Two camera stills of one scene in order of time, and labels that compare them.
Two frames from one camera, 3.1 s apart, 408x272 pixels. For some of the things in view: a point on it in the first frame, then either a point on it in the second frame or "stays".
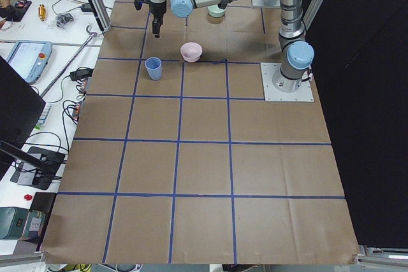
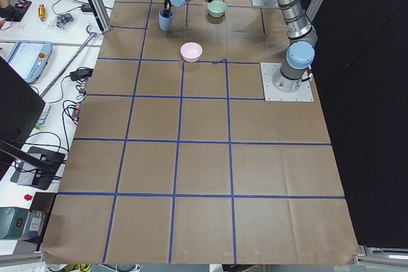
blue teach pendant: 30,58 stays
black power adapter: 81,74 stays
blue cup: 153,65 to 166,22
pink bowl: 191,51 stays
